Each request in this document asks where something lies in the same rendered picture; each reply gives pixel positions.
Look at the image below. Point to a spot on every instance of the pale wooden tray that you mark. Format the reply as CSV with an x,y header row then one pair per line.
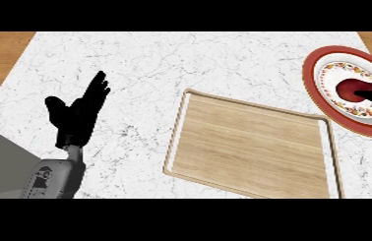
x,y
251,146

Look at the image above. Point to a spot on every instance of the red pear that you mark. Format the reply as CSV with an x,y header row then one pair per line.
x,y
347,89

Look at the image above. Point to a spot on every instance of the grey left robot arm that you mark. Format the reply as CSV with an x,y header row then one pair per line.
x,y
55,177

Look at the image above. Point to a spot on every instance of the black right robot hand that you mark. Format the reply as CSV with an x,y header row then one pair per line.
x,y
365,94

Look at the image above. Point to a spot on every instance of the red-rimmed floral plate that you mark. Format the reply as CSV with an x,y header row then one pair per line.
x,y
325,84

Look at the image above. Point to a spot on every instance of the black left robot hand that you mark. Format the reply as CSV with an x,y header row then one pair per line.
x,y
77,120

